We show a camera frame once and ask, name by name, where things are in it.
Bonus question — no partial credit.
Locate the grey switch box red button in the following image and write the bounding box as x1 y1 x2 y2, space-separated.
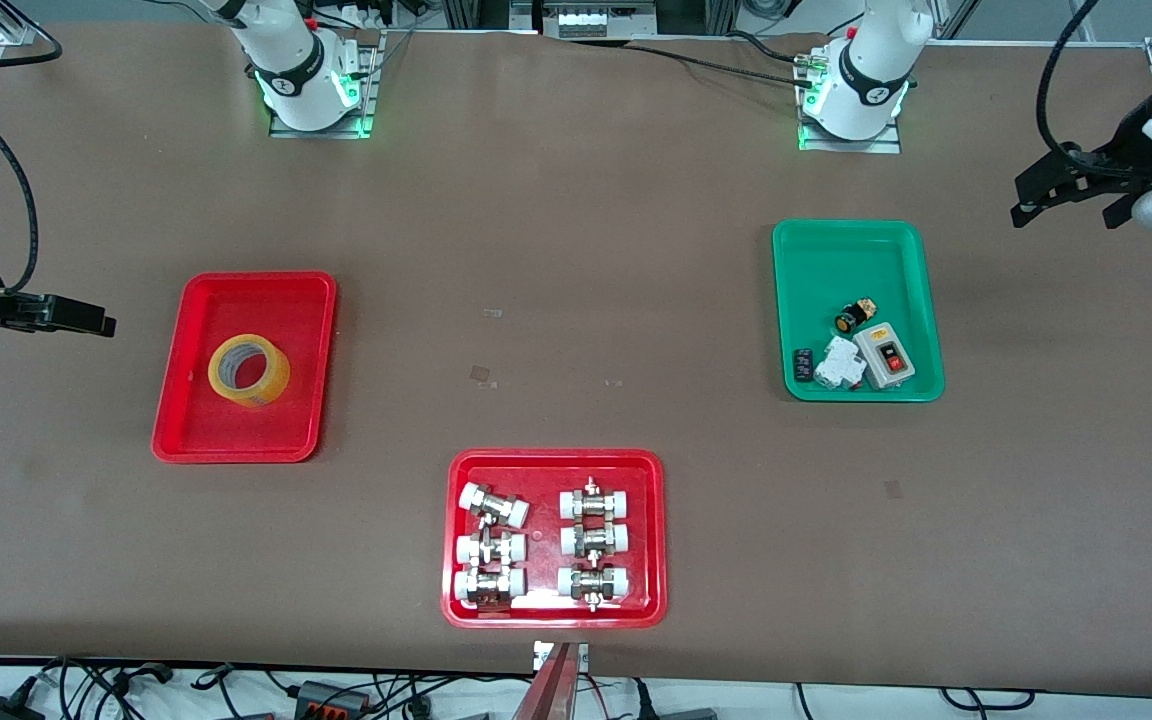
853 322 918 391

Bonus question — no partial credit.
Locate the black yellow push button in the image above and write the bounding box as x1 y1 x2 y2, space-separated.
833 297 880 337

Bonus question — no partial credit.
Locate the metal fitting with white caps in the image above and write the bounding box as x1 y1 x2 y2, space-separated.
560 520 631 560
453 566 528 610
455 530 528 568
459 482 531 530
559 477 633 522
556 562 632 612

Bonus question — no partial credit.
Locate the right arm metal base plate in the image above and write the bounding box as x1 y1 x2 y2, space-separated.
268 30 384 140

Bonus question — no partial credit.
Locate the red tray with fittings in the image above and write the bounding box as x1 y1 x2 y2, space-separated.
441 448 668 630

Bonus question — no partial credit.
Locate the silver metal bracket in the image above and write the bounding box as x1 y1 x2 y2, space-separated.
532 640 590 674

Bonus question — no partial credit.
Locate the yellow tape roll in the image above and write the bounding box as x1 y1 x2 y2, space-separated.
207 333 292 410

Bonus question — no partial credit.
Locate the white circuit breaker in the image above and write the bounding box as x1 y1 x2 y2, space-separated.
813 336 868 393

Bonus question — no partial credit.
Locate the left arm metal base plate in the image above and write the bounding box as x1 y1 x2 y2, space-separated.
797 45 904 155

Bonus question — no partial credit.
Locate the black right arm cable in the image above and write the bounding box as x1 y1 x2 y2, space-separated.
0 18 64 298

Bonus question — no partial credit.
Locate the black cable on table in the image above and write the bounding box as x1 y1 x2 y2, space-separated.
624 32 809 89

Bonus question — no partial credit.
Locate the empty red plastic tray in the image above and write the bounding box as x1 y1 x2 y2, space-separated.
151 271 339 465

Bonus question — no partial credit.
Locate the grey power strip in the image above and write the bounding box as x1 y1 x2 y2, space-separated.
556 4 659 40

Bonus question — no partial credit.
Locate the black connector box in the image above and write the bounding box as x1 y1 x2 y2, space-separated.
294 680 374 717

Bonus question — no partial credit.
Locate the green plastic tray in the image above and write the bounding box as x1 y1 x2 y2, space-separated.
772 219 945 403

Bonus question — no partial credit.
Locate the red aluminium profile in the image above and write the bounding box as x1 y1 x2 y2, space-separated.
510 642 578 720

